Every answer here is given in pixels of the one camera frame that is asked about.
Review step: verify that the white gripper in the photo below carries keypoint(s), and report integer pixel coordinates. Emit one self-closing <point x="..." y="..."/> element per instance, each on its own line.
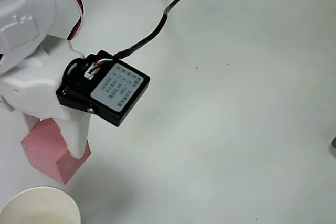
<point x="39" y="83"/>

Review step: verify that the pink foam cube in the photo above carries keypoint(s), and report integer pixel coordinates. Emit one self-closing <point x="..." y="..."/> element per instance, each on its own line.
<point x="44" y="145"/>

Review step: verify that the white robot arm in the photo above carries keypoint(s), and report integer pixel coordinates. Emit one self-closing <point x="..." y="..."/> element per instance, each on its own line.
<point x="26" y="11"/>

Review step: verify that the white paper cup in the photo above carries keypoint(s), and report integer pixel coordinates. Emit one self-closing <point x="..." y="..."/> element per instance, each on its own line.
<point x="39" y="208"/>

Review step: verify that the grey object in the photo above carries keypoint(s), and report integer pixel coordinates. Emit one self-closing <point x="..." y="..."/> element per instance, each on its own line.
<point x="334" y="144"/>

